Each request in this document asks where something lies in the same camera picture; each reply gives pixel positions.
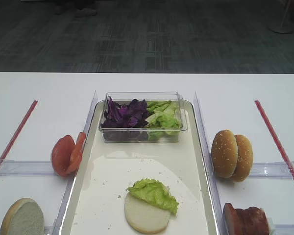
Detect red straw rail left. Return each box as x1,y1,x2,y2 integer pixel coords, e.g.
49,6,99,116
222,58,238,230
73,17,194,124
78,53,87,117
0,100,38,165

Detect sesame bun top rear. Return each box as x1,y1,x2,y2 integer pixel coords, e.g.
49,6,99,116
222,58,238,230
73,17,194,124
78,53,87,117
231,135,253,182

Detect clear pusher track upper left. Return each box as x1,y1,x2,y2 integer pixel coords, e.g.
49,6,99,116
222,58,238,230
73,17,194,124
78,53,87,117
0,159,56,176

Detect purple cabbage leaves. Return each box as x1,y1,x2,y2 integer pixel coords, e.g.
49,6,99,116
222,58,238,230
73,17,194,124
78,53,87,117
100,97,150,142

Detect meat patty front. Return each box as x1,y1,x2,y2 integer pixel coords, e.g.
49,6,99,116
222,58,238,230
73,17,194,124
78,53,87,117
223,203,243,235

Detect bun slice standing left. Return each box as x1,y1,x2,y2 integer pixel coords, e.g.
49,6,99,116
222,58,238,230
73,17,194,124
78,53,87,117
0,198,45,235

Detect white stand base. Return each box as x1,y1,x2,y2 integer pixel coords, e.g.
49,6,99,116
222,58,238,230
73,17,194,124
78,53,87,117
267,0,293,34

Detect clear divider rail left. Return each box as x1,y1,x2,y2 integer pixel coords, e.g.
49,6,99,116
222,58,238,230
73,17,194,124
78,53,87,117
50,91,98,235

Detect sesame bun top front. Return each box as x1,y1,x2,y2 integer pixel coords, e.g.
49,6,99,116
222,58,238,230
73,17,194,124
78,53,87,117
211,130,238,178

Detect stacked meat patties rear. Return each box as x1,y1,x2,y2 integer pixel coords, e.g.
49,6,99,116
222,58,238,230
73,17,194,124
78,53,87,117
235,207,270,235

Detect red straw rail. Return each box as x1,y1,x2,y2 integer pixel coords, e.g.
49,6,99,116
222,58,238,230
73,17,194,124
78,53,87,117
254,100,294,180
0,100,38,165

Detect tomato slice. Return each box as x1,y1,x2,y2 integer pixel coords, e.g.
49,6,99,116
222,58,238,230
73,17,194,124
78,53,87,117
51,135,75,177
66,132,86,174

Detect green lettuce leaf on bun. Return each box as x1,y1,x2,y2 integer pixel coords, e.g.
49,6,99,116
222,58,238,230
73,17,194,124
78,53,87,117
126,178,179,215

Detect bottom bun slice on tray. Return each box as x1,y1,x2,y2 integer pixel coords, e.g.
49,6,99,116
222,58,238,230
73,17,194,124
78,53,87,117
124,193,171,234

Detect tomato slice rear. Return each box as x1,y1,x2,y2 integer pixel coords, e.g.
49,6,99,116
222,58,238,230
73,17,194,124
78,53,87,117
51,135,75,177

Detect white metal tray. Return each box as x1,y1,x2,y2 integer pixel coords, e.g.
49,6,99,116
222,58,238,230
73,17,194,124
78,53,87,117
60,102,218,235

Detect clear pusher track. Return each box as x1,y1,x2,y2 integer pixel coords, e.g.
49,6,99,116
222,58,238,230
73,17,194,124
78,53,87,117
249,162,294,179
0,159,56,176

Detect red straw rail right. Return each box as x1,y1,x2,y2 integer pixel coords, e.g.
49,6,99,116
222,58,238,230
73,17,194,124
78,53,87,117
254,100,294,180

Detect green lettuce in container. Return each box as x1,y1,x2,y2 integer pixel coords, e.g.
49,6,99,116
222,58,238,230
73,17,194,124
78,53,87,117
146,100,181,141

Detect clear plastic salad container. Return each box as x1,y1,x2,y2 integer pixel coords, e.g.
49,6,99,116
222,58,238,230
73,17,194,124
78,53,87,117
98,92,188,142

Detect clear pusher track upper right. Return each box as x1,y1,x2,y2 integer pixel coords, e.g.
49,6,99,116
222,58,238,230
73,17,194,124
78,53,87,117
249,162,294,179

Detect sesame bun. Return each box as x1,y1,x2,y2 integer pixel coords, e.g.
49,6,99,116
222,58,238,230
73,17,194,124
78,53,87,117
211,130,238,178
231,135,253,182

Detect tomato slice front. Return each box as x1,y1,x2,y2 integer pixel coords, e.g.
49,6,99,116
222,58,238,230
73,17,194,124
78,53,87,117
66,132,86,174

